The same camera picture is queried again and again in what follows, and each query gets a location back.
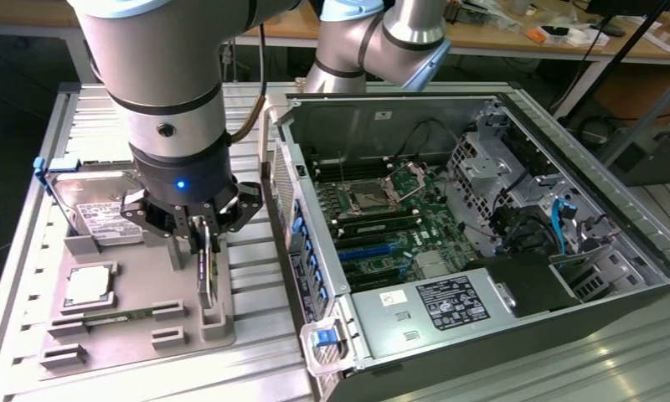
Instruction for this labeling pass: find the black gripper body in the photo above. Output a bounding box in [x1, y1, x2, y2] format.
[132, 144, 238, 208]

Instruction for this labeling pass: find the black graphics card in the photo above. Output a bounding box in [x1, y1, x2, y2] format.
[194, 215, 225, 313]

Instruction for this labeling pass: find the hard disk in blue caddy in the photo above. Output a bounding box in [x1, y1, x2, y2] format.
[30, 157, 146, 248]

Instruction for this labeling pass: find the grey parts rack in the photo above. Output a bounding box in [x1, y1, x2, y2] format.
[36, 225, 240, 383]

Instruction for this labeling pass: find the silver CPU chip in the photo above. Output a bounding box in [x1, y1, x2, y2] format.
[65, 267, 116, 309]

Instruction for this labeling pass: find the CPU socket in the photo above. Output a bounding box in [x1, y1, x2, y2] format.
[342, 179, 396, 214]

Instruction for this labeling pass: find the green RAM stick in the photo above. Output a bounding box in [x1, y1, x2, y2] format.
[82, 308, 157, 326]

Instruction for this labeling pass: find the blue expansion slot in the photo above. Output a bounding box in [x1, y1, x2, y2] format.
[338, 245, 397, 261]

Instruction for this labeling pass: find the black expansion slot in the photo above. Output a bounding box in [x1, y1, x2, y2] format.
[345, 267, 404, 290]

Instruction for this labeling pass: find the metal socket cover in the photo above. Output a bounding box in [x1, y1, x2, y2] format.
[382, 161, 429, 198]

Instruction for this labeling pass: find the green motherboard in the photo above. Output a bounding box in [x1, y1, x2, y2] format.
[312, 161, 481, 294]

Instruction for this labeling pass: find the silver chipset heatsink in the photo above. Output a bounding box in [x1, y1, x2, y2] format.
[414, 252, 457, 278]

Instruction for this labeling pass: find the grey power supply unit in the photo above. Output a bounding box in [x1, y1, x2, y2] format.
[349, 267, 518, 361]

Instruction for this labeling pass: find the metal disk bay cage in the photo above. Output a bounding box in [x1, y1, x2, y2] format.
[445, 106, 542, 227]

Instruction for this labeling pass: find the black plastic cover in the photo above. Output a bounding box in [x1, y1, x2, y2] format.
[460, 252, 584, 319]

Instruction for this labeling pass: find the open PC case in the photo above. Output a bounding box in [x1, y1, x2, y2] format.
[258, 90, 670, 402]

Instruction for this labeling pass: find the dark grey box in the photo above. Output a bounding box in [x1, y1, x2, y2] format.
[612, 127, 670, 188]

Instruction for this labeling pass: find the black stand pole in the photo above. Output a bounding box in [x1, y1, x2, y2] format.
[548, 0, 670, 113]

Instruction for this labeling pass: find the braided robot cable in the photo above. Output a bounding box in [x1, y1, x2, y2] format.
[222, 20, 270, 146]

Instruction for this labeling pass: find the black wire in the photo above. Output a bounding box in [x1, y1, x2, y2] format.
[398, 118, 460, 162]

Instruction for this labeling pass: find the wooden desk white frame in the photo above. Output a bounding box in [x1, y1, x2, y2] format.
[445, 0, 670, 122]
[0, 0, 321, 84]

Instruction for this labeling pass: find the blue wire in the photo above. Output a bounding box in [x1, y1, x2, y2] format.
[548, 195, 581, 257]

